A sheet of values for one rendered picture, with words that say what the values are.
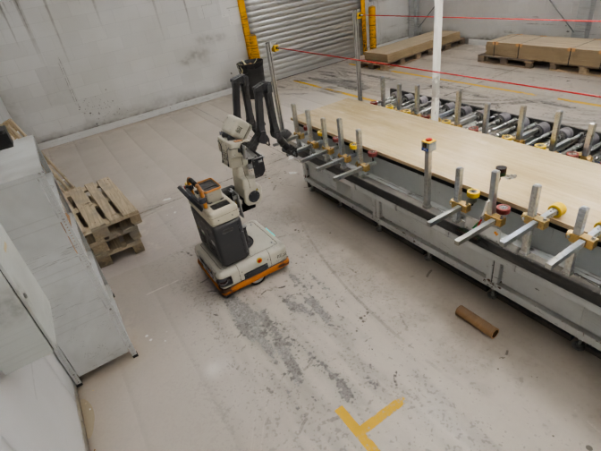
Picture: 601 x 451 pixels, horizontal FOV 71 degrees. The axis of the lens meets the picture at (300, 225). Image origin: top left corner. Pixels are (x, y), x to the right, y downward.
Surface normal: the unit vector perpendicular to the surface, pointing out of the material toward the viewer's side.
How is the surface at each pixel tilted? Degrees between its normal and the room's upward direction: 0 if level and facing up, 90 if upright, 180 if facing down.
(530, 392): 0
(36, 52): 90
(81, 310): 90
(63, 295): 90
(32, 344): 90
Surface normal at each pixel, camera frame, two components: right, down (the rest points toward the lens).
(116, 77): 0.54, 0.39
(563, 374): -0.14, -0.83
